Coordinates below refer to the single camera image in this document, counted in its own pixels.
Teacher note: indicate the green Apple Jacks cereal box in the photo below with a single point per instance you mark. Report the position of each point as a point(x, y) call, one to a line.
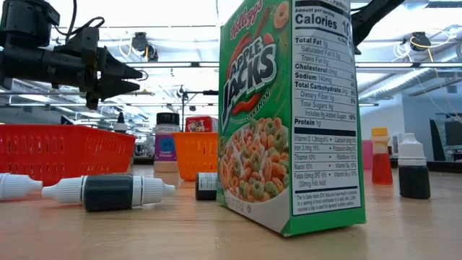
point(288, 119)

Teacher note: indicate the small red dropper bottle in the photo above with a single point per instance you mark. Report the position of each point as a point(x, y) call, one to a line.
point(382, 168)

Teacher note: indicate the small dark dropper bottle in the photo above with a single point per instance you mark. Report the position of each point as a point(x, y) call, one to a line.
point(108, 193)
point(206, 186)
point(18, 186)
point(414, 180)

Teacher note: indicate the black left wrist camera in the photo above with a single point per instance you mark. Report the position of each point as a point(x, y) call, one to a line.
point(84, 39)

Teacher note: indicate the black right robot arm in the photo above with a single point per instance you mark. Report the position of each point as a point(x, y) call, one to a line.
point(371, 18)

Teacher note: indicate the orange plastic basket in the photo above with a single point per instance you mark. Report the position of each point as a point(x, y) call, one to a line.
point(196, 155)

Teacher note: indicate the black pole stand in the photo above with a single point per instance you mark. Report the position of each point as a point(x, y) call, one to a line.
point(183, 108)

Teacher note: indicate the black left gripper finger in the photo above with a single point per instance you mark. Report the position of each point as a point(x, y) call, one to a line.
point(119, 88)
point(121, 68)

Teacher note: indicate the red Froot Loops cereal box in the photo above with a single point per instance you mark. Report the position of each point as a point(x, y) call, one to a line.
point(198, 124)

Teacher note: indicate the pink plastic tray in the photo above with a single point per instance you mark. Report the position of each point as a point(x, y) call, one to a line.
point(367, 155)

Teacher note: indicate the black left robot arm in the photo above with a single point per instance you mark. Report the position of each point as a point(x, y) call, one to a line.
point(29, 66)

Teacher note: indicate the red plastic basket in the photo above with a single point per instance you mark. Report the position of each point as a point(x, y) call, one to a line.
point(61, 151)

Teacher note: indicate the dark computer monitor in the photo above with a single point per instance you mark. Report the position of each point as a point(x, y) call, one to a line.
point(453, 133)

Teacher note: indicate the spice jar with black lid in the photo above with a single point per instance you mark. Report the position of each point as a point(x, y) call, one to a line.
point(166, 144)

